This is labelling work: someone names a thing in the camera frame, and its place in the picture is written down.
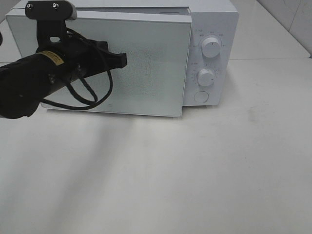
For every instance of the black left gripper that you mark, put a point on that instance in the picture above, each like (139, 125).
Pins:
(64, 56)

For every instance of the white microwave door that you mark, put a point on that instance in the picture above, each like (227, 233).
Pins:
(111, 62)

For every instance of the round white door button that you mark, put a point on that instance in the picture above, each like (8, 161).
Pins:
(201, 97)

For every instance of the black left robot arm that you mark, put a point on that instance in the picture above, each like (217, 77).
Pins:
(21, 94)

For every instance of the lower white microwave knob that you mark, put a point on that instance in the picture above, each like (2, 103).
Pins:
(205, 77)

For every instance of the white microwave knob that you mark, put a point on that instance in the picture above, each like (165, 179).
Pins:
(210, 46)
(205, 77)

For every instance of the upper white microwave knob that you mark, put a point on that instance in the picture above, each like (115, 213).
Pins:
(210, 46)

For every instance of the white microwave oven body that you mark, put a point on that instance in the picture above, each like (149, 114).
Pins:
(214, 22)

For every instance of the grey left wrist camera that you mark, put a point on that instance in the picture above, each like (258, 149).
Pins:
(50, 10)

